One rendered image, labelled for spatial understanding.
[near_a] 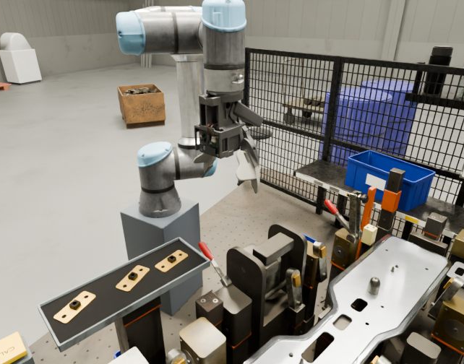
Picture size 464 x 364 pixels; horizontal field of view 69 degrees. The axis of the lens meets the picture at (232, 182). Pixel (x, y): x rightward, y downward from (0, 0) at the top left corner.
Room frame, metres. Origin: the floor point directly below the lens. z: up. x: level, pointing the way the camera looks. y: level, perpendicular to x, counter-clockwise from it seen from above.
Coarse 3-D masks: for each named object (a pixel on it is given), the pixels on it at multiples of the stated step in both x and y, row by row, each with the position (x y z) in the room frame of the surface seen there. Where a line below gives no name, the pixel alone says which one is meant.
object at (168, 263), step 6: (174, 252) 0.72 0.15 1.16; (180, 252) 0.72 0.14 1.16; (168, 258) 0.68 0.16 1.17; (174, 258) 0.68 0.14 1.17; (180, 258) 0.69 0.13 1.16; (156, 264) 0.67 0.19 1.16; (162, 264) 0.67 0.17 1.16; (168, 264) 0.67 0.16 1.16; (174, 264) 0.67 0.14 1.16; (162, 270) 0.65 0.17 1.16; (168, 270) 0.65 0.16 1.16
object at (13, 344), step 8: (8, 336) 0.46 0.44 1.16; (16, 336) 0.46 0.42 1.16; (0, 344) 0.44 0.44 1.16; (8, 344) 0.44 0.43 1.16; (16, 344) 0.44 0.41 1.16; (0, 352) 0.43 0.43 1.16; (8, 352) 0.43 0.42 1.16; (16, 352) 0.43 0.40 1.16; (24, 352) 0.43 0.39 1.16; (0, 360) 0.41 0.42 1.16; (8, 360) 0.41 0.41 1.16
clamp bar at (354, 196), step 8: (352, 192) 0.96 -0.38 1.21; (360, 192) 0.95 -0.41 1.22; (352, 200) 0.94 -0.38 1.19; (360, 200) 0.94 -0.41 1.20; (368, 200) 0.93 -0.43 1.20; (352, 208) 0.94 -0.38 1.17; (360, 208) 0.95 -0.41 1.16; (352, 216) 0.93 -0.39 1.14; (360, 216) 0.94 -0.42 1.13; (352, 224) 0.93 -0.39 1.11; (360, 224) 0.94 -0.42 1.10; (352, 232) 0.93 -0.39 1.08; (360, 232) 0.94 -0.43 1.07
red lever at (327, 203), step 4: (328, 200) 1.02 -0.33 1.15; (328, 204) 1.01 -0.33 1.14; (332, 204) 1.01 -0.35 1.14; (328, 208) 1.01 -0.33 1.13; (332, 208) 1.00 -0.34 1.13; (332, 212) 0.99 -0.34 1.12; (336, 212) 0.99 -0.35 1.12; (336, 216) 0.98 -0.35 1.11; (340, 216) 0.98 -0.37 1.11; (340, 220) 0.97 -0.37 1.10; (344, 220) 0.97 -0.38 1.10; (344, 224) 0.96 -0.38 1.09; (348, 224) 0.96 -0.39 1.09; (348, 228) 0.95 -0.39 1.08; (348, 232) 0.94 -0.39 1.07; (356, 236) 0.93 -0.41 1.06
